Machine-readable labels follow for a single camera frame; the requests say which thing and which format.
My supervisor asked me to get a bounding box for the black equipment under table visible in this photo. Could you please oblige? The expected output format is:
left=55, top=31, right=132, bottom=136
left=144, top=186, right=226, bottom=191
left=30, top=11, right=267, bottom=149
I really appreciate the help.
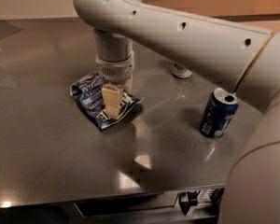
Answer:
left=178, top=188, right=224, bottom=218

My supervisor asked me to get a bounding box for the white green soda can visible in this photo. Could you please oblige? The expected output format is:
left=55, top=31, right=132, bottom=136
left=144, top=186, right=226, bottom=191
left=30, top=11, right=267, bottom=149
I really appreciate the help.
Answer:
left=172, top=63, right=192, bottom=78

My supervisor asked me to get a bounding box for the blue Pepsi can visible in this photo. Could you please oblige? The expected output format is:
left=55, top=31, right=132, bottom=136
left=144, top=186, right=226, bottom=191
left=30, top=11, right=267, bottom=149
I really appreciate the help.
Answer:
left=200, top=88, right=239, bottom=138

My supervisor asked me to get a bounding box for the blue Kettle chip bag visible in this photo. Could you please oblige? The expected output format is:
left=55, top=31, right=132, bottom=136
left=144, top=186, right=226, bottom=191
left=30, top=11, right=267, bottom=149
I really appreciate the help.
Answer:
left=70, top=72, right=142, bottom=131

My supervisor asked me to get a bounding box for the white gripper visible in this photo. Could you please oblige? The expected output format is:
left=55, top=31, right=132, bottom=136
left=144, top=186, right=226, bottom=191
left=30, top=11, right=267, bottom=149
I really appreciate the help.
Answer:
left=96, top=52, right=134, bottom=119

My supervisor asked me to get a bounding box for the drawer under table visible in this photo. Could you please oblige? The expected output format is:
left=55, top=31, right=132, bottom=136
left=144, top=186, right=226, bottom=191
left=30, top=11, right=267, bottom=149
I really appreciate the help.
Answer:
left=74, top=192, right=177, bottom=217

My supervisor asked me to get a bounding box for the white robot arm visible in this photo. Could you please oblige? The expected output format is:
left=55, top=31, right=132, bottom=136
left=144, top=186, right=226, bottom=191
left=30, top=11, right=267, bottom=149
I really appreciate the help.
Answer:
left=73, top=0, right=280, bottom=224

